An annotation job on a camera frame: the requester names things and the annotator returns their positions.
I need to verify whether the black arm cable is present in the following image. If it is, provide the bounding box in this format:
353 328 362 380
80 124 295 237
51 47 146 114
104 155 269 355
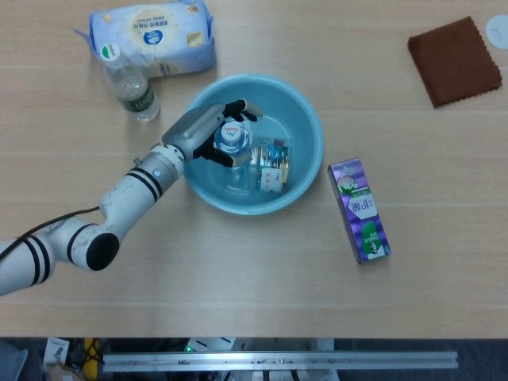
0 206 102 259

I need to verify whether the small white-capped water bottle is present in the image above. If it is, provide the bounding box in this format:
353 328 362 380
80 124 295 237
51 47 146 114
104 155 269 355
213 118 255 195

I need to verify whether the green-label water bottle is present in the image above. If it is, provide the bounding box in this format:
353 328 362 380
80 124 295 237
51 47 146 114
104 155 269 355
98 40 161 123

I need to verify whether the clear jar of binder clips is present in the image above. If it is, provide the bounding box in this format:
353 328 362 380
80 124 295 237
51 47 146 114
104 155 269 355
248 134 293 195

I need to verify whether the purple toothpaste box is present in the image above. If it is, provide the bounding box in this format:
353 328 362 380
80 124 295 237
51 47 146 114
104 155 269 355
327 157 392 264

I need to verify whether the light blue plastic basin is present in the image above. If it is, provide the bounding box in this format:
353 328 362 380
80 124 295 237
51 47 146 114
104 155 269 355
180 73 325 217

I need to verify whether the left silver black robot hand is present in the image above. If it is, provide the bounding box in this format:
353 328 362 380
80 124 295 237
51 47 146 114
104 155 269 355
161 99 265 170

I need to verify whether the aluminium rail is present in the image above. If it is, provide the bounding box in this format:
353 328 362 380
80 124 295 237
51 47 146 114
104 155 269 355
102 351 459 373

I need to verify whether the white round desk grommet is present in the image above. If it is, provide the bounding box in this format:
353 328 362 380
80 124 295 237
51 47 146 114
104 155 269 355
484 14 508 51

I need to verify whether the blue white tissue pack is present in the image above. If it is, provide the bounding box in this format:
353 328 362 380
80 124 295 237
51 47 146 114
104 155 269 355
71 0 218 79

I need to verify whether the brown folded cloth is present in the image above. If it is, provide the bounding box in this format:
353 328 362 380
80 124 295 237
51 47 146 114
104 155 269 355
407 15 503 109

